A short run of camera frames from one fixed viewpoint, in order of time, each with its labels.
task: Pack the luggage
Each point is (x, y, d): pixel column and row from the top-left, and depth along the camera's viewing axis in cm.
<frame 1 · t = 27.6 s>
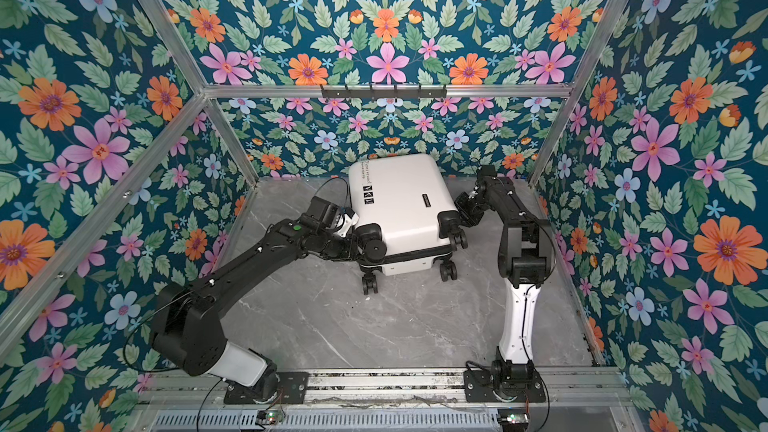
left hand: (369, 248, 79), fingers open
right hand: (451, 213, 100), fingers open
white hard-shell suitcase: (408, 220, 82), point 23 cm above the table

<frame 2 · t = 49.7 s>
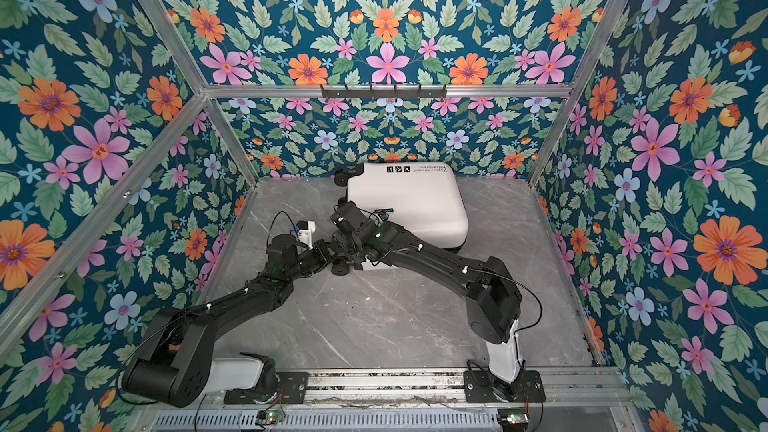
left hand: (347, 240, 83), fingers closed
right hand: (335, 236, 81), fingers open
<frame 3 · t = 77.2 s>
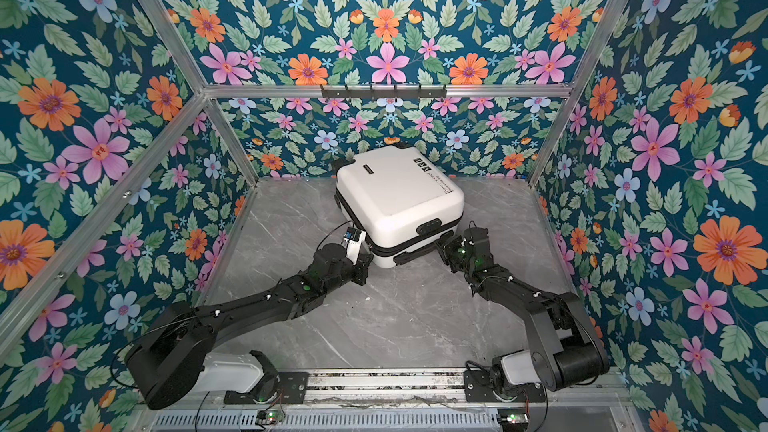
left hand: (376, 251, 82), fingers closed
right hand: (432, 238, 88), fingers closed
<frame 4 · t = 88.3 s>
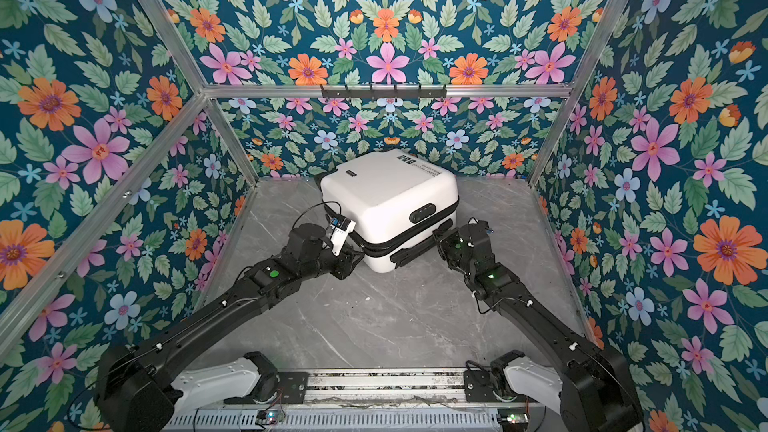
left hand: (362, 246, 75), fingers open
right hand: (429, 228, 79), fingers closed
white hard-shell suitcase: (394, 198, 74), point 33 cm above the table

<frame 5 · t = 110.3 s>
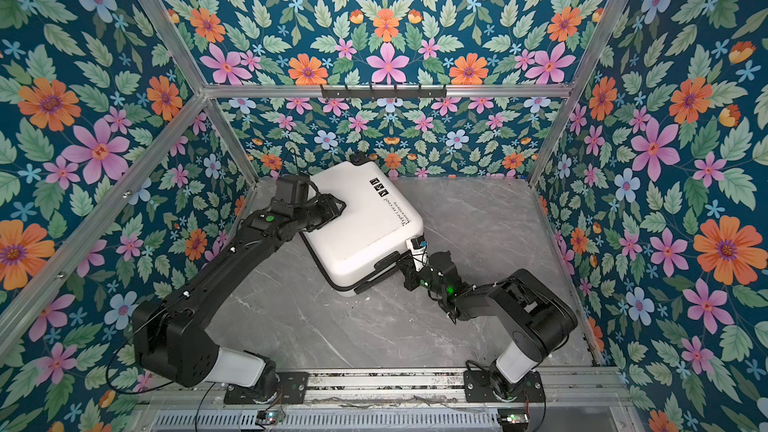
left hand: (345, 202, 80), fingers open
right hand: (397, 260, 88), fingers closed
white hard-shell suitcase: (358, 243, 82), point 19 cm above the table

